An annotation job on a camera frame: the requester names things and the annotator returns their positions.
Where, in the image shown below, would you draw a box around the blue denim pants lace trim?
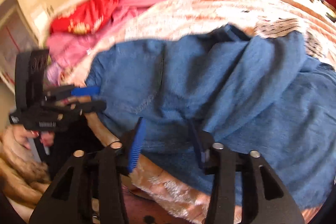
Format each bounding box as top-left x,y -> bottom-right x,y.
85,25 -> 335,209

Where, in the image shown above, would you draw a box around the fuzzy tan sleeve left forearm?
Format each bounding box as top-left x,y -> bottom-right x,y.
1,125 -> 51,208

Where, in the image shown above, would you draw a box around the left hand red nails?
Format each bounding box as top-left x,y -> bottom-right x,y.
11,124 -> 55,150

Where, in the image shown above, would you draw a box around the red floral blanket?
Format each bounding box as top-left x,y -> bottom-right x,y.
50,0 -> 121,35

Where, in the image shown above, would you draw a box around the peach bear pattern bedspread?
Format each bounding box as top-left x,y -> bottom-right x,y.
67,0 -> 335,223

